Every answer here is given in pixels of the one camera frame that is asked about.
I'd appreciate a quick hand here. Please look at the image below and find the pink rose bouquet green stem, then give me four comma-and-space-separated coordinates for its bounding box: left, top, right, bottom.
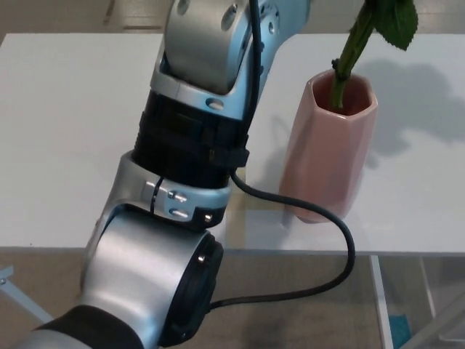
331, 0, 419, 110

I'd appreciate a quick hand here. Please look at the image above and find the teal floor object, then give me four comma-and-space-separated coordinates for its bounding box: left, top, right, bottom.
387, 313, 412, 340

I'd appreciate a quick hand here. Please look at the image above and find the light blue metal bar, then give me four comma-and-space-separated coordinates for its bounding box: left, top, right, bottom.
0, 265, 55, 325

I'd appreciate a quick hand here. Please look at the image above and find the pink faceted ceramic vase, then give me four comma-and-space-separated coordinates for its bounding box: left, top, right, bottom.
278, 69, 379, 222

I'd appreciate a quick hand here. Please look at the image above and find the white table leg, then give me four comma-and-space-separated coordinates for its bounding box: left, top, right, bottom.
368, 254, 395, 349
420, 255, 437, 318

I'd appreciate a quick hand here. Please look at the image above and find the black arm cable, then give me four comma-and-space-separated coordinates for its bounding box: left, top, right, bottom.
209, 0, 356, 310

